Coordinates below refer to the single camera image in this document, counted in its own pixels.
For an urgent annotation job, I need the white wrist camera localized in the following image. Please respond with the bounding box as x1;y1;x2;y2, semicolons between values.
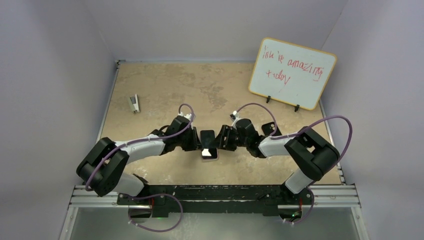
178;112;196;121
230;110;241;129

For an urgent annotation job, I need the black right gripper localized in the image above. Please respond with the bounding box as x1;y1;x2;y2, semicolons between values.
209;125;249;152

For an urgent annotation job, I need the black phone case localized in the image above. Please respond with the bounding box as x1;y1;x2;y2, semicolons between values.
261;122;282;137

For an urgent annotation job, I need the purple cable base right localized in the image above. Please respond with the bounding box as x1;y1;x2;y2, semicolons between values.
281;186;315;227

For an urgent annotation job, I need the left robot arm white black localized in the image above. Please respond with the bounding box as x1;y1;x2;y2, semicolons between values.
76;113;201;205

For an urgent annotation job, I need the whiteboard with yellow frame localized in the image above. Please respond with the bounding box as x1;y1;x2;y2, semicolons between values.
248;37;338;110

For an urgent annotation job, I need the black mounting base bar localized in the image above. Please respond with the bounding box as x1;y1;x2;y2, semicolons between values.
118;184;298;217

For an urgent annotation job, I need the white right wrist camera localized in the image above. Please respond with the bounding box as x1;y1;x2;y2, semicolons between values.
230;110;241;129

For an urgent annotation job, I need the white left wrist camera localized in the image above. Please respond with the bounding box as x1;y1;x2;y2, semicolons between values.
178;112;196;121

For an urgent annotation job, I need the purple cable base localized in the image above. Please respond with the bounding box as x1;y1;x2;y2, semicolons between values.
281;186;315;227
128;193;184;233

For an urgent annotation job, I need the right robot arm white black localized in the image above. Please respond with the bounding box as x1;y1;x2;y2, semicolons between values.
211;118;340;204

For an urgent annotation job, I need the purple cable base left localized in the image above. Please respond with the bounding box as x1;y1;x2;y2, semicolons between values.
128;193;184;233

